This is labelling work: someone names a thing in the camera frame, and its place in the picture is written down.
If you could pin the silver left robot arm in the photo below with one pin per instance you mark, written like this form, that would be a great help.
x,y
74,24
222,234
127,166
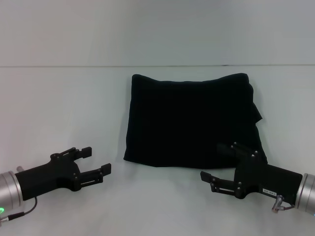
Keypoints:
x,y
11,190

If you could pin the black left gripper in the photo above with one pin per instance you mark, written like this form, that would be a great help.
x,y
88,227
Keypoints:
x,y
49,177

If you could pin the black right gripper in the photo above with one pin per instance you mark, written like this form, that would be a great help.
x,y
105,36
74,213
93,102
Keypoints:
x,y
265,177

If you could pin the black shirt with FREE print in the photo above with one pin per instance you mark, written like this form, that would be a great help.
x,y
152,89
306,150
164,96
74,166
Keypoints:
x,y
192,123

